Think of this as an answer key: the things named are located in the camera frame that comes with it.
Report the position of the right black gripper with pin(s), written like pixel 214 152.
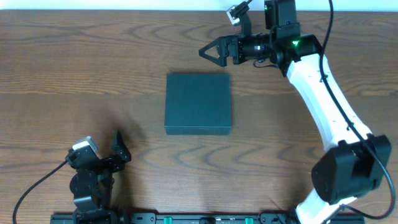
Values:
pixel 229 50

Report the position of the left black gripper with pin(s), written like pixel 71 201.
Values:
pixel 109 163

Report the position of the black gift box with lid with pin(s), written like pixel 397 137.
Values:
pixel 198 104

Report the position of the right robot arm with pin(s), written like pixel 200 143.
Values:
pixel 355 160

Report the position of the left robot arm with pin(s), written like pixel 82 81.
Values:
pixel 92 184

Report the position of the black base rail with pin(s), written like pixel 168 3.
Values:
pixel 151 218

